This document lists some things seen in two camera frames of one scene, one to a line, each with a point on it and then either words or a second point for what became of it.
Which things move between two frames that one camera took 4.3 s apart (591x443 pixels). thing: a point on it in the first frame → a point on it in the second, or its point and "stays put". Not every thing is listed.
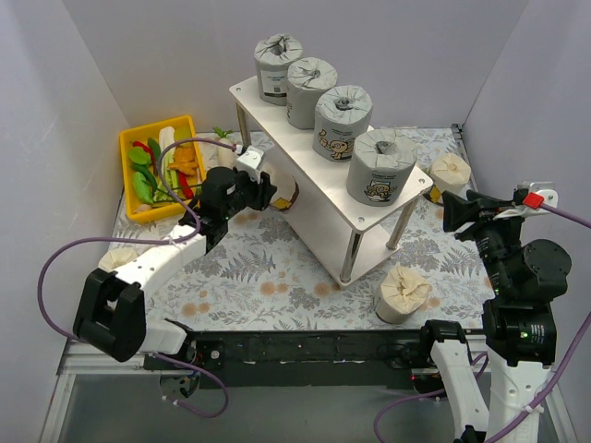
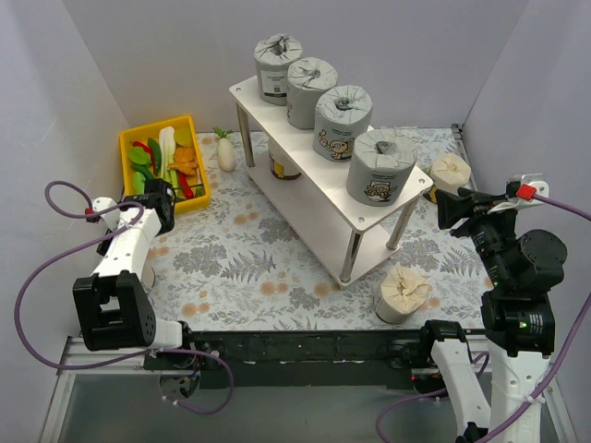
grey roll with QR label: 272,57 stays put
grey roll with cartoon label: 307,78 stays put
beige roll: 286,194 → 281,162
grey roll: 380,168 stays put
